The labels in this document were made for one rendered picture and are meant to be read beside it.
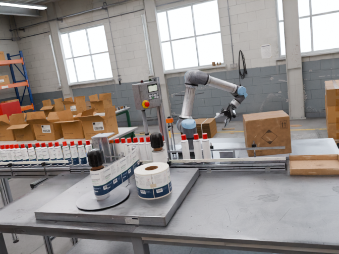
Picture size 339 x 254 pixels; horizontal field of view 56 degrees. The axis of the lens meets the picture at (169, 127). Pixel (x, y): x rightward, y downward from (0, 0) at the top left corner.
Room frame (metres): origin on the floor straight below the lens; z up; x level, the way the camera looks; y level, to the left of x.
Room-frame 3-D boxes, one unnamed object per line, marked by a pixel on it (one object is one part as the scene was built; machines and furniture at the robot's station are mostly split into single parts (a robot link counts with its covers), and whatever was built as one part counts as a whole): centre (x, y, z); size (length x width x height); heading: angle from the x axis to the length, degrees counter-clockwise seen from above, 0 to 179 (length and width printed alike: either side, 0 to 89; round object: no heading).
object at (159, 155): (1.95, 0.09, 1.03); 0.09 x 0.09 x 0.30
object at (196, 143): (2.15, -0.17, 0.98); 0.05 x 0.05 x 0.20
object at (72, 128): (4.25, 1.21, 0.96); 0.53 x 0.45 x 0.37; 154
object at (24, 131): (4.59, 2.05, 0.97); 0.44 x 0.38 x 0.37; 158
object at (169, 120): (2.27, 0.00, 1.05); 0.10 x 0.04 x 0.33; 159
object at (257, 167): (2.23, 0.06, 0.85); 1.65 x 0.11 x 0.05; 69
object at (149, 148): (2.27, 0.17, 0.98); 0.05 x 0.05 x 0.20
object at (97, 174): (1.74, 0.44, 1.04); 0.09 x 0.09 x 0.29
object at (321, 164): (1.88, -0.87, 0.85); 0.30 x 0.26 x 0.04; 69
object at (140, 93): (2.35, 0.13, 1.38); 0.17 x 0.10 x 0.19; 124
